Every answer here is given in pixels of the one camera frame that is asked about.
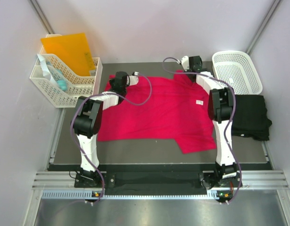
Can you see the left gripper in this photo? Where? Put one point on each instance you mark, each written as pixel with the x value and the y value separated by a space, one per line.
pixel 111 81

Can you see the red t shirt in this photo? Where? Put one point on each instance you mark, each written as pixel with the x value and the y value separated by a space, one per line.
pixel 161 108

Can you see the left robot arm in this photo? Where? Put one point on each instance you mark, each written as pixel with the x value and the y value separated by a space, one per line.
pixel 87 124

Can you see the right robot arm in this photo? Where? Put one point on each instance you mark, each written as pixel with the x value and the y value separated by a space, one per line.
pixel 221 107

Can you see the white plastic basket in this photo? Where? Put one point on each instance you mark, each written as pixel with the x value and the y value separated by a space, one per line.
pixel 237 69

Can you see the white file organizer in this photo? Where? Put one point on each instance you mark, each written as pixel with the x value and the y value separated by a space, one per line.
pixel 76 85

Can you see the teal object in organizer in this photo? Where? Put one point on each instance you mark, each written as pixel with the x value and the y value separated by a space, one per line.
pixel 58 83

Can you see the orange plastic folder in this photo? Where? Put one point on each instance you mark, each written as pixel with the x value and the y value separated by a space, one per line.
pixel 73 50

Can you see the black folded t shirt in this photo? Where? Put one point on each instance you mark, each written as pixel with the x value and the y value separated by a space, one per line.
pixel 250 118

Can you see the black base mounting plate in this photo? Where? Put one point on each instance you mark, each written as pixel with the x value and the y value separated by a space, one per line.
pixel 154 180

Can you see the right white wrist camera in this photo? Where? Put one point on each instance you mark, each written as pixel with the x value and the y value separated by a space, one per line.
pixel 184 62

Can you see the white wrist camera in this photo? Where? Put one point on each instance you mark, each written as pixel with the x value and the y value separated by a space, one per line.
pixel 132 79
pixel 184 62

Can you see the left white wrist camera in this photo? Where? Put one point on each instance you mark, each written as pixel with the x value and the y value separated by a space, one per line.
pixel 132 79

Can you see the grey slotted cable duct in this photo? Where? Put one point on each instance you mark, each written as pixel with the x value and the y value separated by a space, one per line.
pixel 94 195

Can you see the aluminium frame rail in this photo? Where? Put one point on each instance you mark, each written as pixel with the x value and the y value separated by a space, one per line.
pixel 251 180

